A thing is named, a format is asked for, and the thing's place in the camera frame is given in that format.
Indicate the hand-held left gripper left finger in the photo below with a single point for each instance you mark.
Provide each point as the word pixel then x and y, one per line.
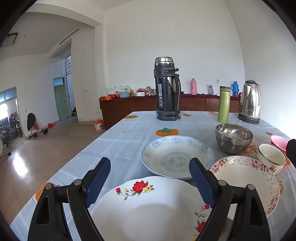
pixel 97 182

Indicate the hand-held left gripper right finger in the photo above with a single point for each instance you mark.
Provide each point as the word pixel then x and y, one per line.
pixel 201 179

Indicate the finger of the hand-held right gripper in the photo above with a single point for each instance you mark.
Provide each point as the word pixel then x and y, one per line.
pixel 291 150

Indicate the pink plastic bowl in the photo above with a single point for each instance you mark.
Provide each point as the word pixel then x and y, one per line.
pixel 278 141

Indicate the white enamel mug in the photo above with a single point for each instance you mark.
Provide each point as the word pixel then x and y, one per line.
pixel 270 155

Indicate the pink floral rimmed plate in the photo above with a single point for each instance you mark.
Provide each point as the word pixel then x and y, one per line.
pixel 238 176

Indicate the blue patterned white plate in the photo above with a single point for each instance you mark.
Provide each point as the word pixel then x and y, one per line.
pixel 166 150

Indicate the stainless steel bowl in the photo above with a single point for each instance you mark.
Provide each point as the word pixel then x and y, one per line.
pixel 233 143

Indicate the white plate with red flowers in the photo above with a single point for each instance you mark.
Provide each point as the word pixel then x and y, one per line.
pixel 150 208

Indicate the light blue persimmon print tablecloth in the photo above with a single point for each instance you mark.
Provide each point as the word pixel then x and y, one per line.
pixel 111 148

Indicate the white plastic bucket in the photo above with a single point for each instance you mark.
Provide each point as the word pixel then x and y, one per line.
pixel 98 125

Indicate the stainless steel electric kettle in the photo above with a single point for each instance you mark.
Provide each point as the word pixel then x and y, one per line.
pixel 249 102

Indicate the red plastic bag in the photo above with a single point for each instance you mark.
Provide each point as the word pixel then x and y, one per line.
pixel 51 125

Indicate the brown wooden sideboard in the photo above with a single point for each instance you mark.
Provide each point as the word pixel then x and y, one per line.
pixel 120 109

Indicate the green thermos bottle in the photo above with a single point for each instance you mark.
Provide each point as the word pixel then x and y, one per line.
pixel 223 104

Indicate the blue thermos jug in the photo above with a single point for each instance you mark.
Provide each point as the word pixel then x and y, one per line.
pixel 235 89

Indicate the orange cardboard box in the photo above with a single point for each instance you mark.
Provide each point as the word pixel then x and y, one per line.
pixel 106 98

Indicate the green door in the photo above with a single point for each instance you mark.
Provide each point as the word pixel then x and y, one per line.
pixel 62 102

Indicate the black covered chair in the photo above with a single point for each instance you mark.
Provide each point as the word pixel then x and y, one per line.
pixel 31 121

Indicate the white packet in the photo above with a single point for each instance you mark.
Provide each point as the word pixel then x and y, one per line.
pixel 210 89

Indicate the teal plastic basin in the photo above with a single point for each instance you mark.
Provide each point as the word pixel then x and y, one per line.
pixel 124 95

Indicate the pink thermos jug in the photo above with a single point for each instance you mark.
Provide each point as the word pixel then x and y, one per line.
pixel 193 87

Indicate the large black thermos flask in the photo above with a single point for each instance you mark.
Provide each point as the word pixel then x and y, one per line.
pixel 165 92

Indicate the mesh food cover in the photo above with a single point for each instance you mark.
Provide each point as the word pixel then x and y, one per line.
pixel 118 88

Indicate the pile of colourful cloth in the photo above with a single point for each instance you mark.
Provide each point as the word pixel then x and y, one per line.
pixel 146 90

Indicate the fluorescent tube lamp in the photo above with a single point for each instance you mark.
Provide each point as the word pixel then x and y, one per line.
pixel 69 36

